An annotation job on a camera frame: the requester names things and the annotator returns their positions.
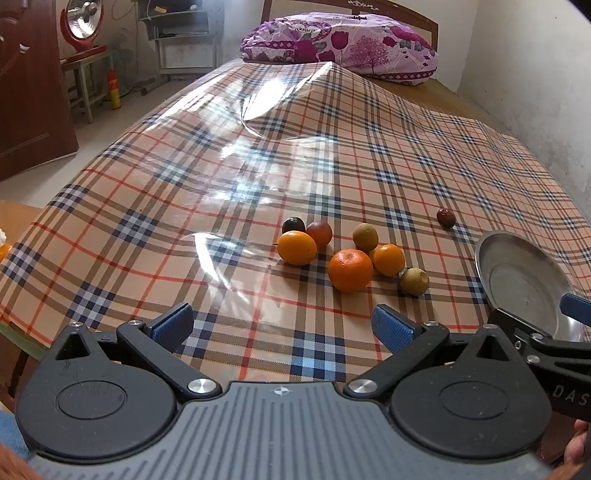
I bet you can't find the yellow-brown longan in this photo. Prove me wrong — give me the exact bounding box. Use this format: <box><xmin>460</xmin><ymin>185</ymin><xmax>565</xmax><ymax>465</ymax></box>
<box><xmin>400</xmin><ymin>267</ymin><xmax>430</xmax><ymax>297</ymax></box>

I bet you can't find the small orange kumquat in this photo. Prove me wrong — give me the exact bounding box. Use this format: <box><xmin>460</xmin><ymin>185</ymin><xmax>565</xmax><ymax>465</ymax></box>
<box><xmin>370</xmin><ymin>244</ymin><xmax>406</xmax><ymax>277</ymax></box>

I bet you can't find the large orange tangerine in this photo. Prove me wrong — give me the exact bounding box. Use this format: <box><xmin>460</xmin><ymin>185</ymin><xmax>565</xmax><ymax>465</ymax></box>
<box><xmin>328</xmin><ymin>249</ymin><xmax>374</xmax><ymax>293</ymax></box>

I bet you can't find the green-brown longan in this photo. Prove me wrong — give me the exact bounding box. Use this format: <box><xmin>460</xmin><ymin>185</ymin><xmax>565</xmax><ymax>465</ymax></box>
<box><xmin>353</xmin><ymin>223</ymin><xmax>379</xmax><ymax>253</ymax></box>

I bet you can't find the dried red jujube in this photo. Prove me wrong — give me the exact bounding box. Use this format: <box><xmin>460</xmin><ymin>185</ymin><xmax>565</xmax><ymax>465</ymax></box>
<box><xmin>437</xmin><ymin>208</ymin><xmax>457</xmax><ymax>230</ymax></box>

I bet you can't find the reddish brown plum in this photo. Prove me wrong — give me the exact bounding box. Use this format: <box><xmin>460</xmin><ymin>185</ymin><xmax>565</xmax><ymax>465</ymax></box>
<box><xmin>305</xmin><ymin>220</ymin><xmax>332</xmax><ymax>250</ymax></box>

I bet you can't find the oval orange kumquat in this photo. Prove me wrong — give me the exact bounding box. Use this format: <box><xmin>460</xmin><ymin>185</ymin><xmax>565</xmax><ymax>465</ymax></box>
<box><xmin>277</xmin><ymin>230</ymin><xmax>318</xmax><ymax>266</ymax></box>

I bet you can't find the right hand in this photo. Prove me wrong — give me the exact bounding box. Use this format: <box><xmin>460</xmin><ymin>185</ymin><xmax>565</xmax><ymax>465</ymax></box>
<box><xmin>548</xmin><ymin>420</ymin><xmax>590</xmax><ymax>480</ymax></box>

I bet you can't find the left hand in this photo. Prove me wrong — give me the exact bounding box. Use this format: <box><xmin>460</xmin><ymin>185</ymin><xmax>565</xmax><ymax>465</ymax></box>
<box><xmin>0</xmin><ymin>445</ymin><xmax>39</xmax><ymax>480</ymax></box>

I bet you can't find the round metal plate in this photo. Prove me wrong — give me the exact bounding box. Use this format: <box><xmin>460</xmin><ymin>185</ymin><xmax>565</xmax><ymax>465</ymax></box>
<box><xmin>475</xmin><ymin>231</ymin><xmax>586</xmax><ymax>342</ymax></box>

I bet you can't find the dark purple grape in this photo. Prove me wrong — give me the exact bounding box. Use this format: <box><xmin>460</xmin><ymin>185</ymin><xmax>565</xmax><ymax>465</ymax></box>
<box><xmin>281</xmin><ymin>217</ymin><xmax>307</xmax><ymax>233</ymax></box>

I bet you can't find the plaid plastic tablecloth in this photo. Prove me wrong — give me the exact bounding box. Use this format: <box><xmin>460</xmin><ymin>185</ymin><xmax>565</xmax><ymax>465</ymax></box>
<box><xmin>1</xmin><ymin>62</ymin><xmax>590</xmax><ymax>382</ymax></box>

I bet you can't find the dark brown wooden door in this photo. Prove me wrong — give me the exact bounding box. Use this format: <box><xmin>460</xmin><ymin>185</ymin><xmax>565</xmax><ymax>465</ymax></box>
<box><xmin>0</xmin><ymin>0</ymin><xmax>78</xmax><ymax>180</ymax></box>

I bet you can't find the woven bamboo bed mat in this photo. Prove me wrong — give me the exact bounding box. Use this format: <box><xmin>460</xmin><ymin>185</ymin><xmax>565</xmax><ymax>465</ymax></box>
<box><xmin>370</xmin><ymin>79</ymin><xmax>510</xmax><ymax>134</ymax></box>

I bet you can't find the red spray can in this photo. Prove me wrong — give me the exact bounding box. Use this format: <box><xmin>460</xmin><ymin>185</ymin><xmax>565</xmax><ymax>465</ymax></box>
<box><xmin>107</xmin><ymin>69</ymin><xmax>121</xmax><ymax>110</ymax></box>

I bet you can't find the small wooden stool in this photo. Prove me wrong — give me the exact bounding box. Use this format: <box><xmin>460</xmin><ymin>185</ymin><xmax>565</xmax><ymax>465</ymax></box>
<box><xmin>60</xmin><ymin>46</ymin><xmax>114</xmax><ymax>124</ymax></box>

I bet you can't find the purple floral folded quilt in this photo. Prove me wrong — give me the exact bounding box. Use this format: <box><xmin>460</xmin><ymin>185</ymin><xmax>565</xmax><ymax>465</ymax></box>
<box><xmin>240</xmin><ymin>12</ymin><xmax>439</xmax><ymax>85</ymax></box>

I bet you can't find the metal shelf desk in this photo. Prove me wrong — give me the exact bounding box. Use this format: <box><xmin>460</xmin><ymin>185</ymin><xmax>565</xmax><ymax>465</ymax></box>
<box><xmin>136</xmin><ymin>0</ymin><xmax>224</xmax><ymax>90</ymax></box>

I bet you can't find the red electric heater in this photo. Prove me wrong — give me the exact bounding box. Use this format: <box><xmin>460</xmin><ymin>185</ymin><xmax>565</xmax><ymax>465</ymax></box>
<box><xmin>59</xmin><ymin>0</ymin><xmax>107</xmax><ymax>64</ymax></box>

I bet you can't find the wooden bed headboard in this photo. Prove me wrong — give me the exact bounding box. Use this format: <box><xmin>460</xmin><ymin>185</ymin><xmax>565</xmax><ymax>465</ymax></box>
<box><xmin>260</xmin><ymin>0</ymin><xmax>439</xmax><ymax>50</ymax></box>

